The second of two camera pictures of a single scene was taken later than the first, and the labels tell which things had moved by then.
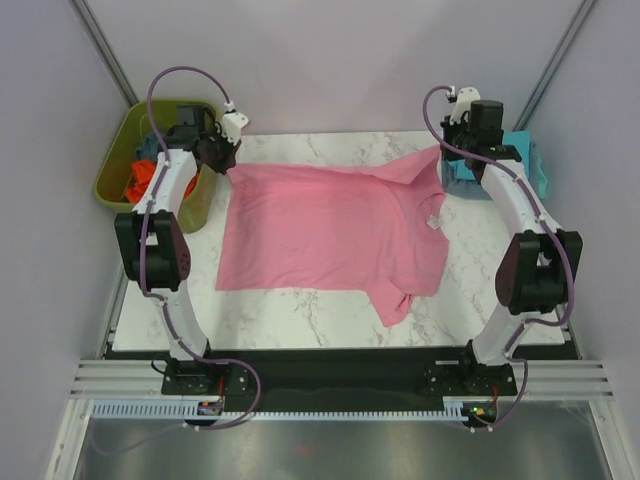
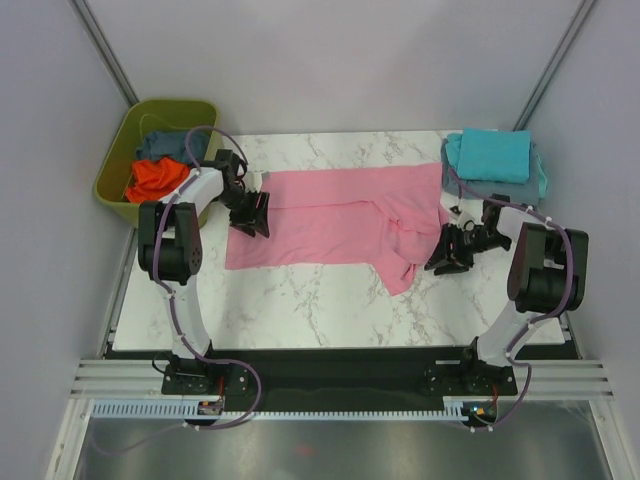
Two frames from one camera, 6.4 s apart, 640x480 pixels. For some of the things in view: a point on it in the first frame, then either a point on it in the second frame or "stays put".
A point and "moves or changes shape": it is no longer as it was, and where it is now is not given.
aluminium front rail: [562, 378] stays put
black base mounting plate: [340, 376] stays put
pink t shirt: [381, 230] moves or changes shape
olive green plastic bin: [120, 150] stays put
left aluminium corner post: [100, 41] stays put
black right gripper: [450, 129] → [442, 254]
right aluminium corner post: [552, 64] stays put
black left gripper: [230, 152] → [254, 220]
